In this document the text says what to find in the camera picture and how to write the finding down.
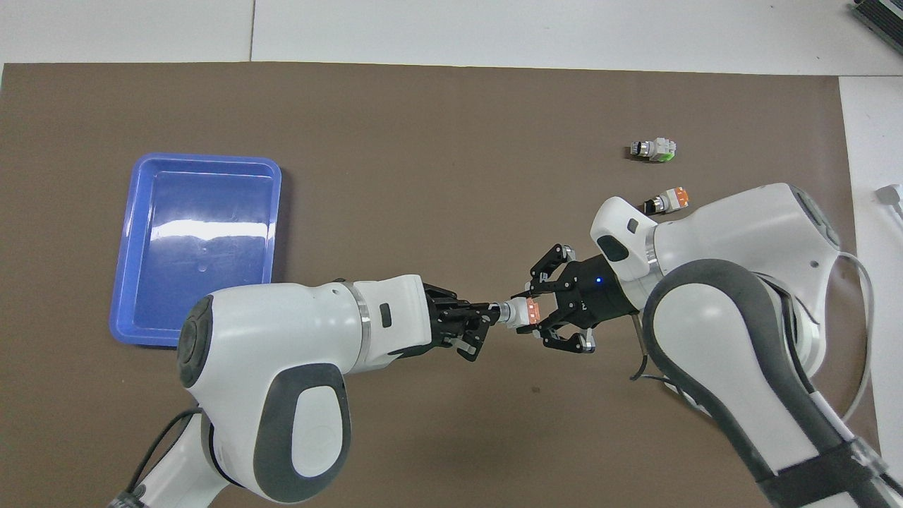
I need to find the white power strip cable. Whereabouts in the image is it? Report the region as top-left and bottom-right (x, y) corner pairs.
(836, 184), (903, 424)

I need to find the orange-backed selector switch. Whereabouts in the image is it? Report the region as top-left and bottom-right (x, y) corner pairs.
(490, 296), (543, 331)
(641, 186), (690, 215)

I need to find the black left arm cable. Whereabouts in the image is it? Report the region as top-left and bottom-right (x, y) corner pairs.
(126, 408), (204, 508)

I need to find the green-backed selector switch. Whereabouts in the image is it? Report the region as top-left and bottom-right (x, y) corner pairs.
(629, 138), (679, 164)

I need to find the blue plastic tray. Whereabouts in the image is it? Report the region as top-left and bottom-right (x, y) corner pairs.
(109, 153), (283, 351)

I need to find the brown paper table mat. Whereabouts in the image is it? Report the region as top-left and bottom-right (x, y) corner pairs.
(0, 62), (886, 508)

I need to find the dark grey finned device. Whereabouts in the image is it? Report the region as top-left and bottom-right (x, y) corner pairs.
(850, 0), (903, 54)

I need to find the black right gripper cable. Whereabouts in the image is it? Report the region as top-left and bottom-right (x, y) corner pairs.
(629, 314), (681, 387)

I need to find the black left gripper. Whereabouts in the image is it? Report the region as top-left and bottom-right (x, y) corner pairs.
(422, 282), (503, 363)

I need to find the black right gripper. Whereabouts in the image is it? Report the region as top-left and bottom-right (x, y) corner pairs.
(517, 243), (647, 354)

